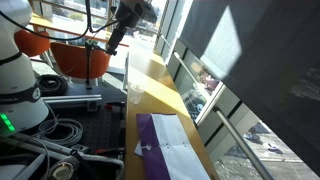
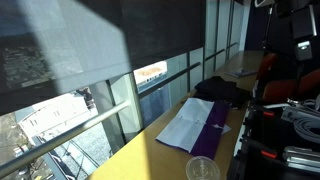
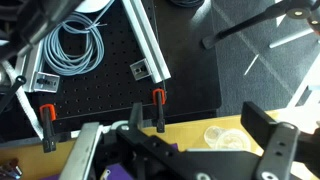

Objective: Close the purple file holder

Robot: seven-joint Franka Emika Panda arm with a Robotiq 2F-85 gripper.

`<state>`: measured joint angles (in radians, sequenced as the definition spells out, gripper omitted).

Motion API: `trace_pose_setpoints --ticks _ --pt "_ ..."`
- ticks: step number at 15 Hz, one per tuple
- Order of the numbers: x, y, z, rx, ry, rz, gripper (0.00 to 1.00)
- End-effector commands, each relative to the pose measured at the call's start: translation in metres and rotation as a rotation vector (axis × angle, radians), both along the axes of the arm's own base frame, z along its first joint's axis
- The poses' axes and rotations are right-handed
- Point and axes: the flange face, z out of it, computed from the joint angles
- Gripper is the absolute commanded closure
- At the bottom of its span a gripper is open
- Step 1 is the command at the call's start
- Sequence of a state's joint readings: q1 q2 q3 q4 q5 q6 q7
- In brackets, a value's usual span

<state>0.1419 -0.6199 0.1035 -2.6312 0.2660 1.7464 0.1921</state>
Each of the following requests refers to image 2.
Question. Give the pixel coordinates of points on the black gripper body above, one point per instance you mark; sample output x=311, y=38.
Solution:
x=301, y=21

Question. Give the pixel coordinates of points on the dark grey roller window blind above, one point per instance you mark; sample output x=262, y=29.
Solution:
x=100, y=40

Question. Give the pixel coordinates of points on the red clamp tab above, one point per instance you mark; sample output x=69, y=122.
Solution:
x=268, y=154
x=268, y=113

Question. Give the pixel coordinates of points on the black cloth bundle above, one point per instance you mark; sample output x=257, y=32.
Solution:
x=220, y=89

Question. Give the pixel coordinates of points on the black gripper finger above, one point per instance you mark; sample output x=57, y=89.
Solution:
x=304, y=50

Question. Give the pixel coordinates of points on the orange chair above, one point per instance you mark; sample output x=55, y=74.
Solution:
x=279, y=90
x=267, y=65
x=310, y=82

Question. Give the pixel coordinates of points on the blue printed booklet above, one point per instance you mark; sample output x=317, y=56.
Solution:
x=240, y=72

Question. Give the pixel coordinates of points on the grey metal window handrail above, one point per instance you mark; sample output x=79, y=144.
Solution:
x=215, y=54
x=66, y=134
x=166, y=80

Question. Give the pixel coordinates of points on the grey metal bracket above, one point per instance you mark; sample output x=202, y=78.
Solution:
x=295, y=114

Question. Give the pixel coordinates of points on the black tripod pole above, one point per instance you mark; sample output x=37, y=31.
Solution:
x=267, y=30

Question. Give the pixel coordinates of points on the silver aluminium extrusion bar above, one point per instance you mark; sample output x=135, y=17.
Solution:
x=301, y=159

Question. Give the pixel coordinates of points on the white paper sheet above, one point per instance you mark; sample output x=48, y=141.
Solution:
x=227, y=129

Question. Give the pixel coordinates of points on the clear plastic cup lid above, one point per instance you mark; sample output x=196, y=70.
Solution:
x=202, y=168

